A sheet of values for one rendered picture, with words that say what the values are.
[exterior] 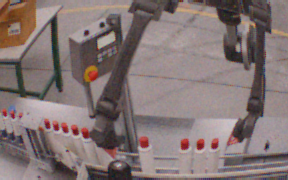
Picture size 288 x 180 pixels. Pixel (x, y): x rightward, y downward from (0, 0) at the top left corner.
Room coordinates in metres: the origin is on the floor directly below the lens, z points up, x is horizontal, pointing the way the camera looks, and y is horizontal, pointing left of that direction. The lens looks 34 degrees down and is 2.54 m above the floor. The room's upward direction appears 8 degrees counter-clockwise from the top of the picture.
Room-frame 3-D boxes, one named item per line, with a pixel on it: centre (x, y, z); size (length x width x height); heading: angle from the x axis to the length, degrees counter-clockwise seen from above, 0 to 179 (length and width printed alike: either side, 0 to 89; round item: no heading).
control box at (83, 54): (2.04, 0.16, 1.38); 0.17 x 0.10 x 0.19; 123
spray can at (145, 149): (1.89, 0.02, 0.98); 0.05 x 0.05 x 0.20
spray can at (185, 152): (1.84, -0.12, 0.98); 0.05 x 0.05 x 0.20
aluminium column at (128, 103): (2.07, 0.07, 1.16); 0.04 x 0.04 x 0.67; 68
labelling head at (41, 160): (2.00, 0.52, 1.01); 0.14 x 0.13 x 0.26; 68
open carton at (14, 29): (3.66, 0.94, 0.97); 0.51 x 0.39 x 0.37; 162
